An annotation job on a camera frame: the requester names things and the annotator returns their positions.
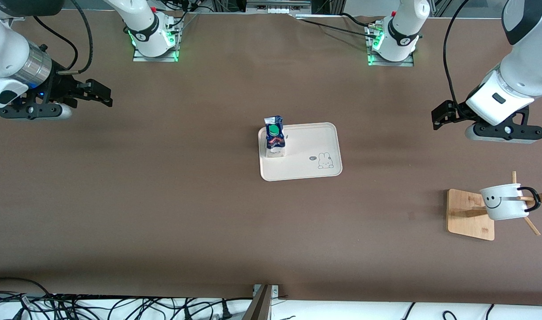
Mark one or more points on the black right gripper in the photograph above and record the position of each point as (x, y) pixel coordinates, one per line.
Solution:
(61, 86)

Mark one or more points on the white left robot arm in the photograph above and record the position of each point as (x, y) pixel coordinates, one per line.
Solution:
(524, 66)

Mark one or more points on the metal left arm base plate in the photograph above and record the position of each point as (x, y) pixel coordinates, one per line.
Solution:
(404, 63)

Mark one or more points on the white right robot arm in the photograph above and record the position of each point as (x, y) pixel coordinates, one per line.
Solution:
(4, 49)

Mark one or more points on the wooden mug rack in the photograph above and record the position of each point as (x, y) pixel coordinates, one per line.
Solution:
(468, 222)

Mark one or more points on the grey metal post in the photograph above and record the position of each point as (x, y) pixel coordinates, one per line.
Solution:
(260, 306)

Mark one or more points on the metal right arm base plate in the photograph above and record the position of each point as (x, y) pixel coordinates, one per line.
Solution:
(171, 58)

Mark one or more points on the white smiley face mug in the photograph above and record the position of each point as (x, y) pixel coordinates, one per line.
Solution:
(504, 209)

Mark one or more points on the aluminium frame rack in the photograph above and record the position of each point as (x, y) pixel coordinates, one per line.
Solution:
(277, 5)

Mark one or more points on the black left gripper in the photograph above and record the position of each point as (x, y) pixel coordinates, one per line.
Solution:
(460, 110)

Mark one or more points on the cream rabbit print tray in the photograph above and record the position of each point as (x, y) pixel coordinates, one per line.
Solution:
(306, 171)

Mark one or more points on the metal post bracket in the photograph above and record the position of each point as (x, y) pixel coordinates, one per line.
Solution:
(275, 291)

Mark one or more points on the blue white milk carton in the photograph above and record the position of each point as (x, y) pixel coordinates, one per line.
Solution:
(275, 142)

